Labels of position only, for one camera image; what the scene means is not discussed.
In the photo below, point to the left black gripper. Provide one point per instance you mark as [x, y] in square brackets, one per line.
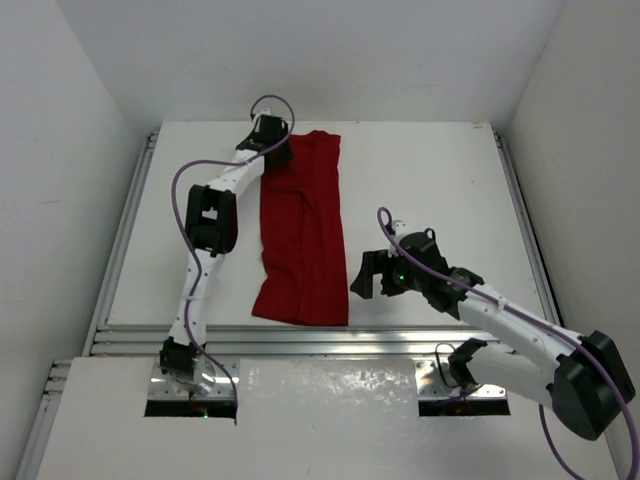
[279, 151]

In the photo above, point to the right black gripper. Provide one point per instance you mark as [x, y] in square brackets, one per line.
[373, 264]

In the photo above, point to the red t shirt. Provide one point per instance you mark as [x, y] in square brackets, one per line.
[302, 237]

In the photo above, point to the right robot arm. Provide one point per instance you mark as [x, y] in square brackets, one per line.
[581, 378]

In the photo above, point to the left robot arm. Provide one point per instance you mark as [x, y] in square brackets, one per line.
[209, 227]

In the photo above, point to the white foam cover panel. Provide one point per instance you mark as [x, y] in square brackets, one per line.
[302, 419]

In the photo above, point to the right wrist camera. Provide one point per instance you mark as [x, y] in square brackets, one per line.
[399, 230]

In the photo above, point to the aluminium frame rail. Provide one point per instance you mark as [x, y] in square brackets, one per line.
[453, 177]

